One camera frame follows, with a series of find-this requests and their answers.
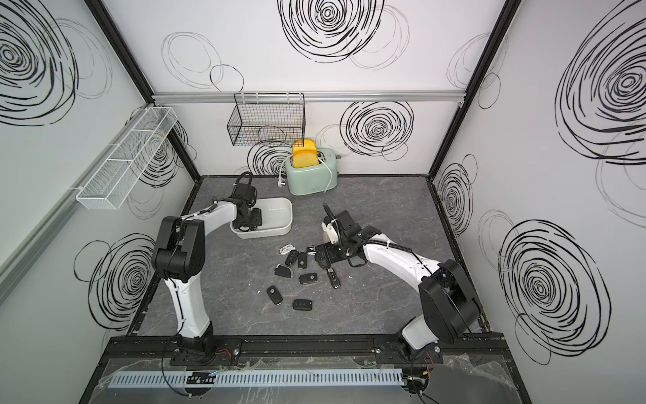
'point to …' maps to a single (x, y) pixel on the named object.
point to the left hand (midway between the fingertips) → (252, 220)
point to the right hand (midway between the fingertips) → (327, 255)
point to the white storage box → (277, 218)
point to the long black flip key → (334, 278)
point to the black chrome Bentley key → (311, 252)
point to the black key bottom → (302, 305)
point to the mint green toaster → (313, 179)
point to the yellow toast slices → (304, 156)
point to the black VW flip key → (302, 260)
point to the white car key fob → (285, 249)
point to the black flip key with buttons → (292, 257)
